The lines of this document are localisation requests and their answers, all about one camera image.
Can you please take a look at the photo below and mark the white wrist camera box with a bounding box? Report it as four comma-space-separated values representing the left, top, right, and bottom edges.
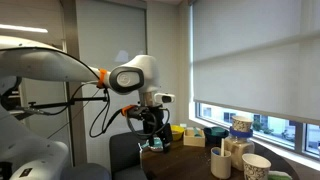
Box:
153, 92, 176, 105

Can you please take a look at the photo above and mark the black cable with orange clips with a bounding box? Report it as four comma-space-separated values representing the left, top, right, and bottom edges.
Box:
46, 81, 171, 141

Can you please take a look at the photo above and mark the plastic jar with blue lid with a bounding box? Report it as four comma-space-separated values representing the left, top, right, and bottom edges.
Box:
223, 126, 256, 172

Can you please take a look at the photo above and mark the teal measuring scoop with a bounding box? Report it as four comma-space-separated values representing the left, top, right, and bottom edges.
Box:
139, 139, 163, 151

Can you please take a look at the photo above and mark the large grey roller blind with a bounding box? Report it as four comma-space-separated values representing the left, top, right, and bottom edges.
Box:
192, 0, 320, 126

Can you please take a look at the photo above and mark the patterned paper cup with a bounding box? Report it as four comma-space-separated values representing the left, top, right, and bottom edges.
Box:
241, 153, 272, 180
231, 115, 254, 133

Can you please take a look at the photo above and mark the green white packet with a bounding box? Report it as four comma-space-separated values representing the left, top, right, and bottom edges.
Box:
267, 170, 294, 180

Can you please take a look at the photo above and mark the teal small bowl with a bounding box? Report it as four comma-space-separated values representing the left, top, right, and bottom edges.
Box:
210, 126, 226, 136

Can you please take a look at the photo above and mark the ceiling strip light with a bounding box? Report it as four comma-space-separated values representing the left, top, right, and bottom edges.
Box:
0, 23, 49, 34

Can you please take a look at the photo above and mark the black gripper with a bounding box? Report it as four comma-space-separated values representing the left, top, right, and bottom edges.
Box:
142, 105, 174, 154

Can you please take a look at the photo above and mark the dark blue bowl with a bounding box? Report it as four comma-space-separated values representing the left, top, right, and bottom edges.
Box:
203, 126, 230, 145

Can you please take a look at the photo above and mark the yellow bowl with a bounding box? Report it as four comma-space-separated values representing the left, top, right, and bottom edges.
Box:
169, 124, 185, 142

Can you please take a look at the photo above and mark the dark grey chair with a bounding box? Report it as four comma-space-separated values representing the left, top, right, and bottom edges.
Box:
109, 131, 150, 180

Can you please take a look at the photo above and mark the narrow grey roller blind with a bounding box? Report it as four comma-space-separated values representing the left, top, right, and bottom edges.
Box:
75, 0, 148, 168

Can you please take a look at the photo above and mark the white spoon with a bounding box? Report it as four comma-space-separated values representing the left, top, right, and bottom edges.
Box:
220, 137, 226, 157

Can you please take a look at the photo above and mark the white cup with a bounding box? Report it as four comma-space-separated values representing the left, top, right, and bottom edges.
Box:
210, 146, 232, 180

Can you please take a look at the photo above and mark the black camera mount rod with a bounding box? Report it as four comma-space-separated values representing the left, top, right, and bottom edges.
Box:
13, 96, 110, 116

